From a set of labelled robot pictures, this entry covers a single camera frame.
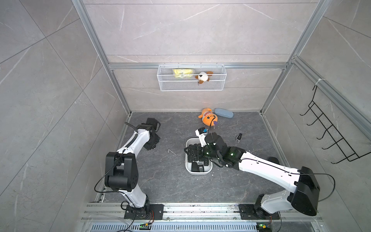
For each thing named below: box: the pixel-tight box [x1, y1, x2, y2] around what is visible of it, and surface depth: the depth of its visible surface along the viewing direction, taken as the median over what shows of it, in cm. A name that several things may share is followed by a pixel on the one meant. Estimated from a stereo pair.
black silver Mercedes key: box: [235, 132, 243, 144], surface depth 104 cm
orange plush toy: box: [198, 107, 218, 127], surface depth 109 cm
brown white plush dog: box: [195, 71, 214, 85], surface depth 87 cm
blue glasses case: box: [214, 107, 234, 119], surface depth 120 cm
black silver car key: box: [197, 164, 205, 173], surface depth 90 cm
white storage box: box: [185, 137, 214, 175], surface depth 89 cm
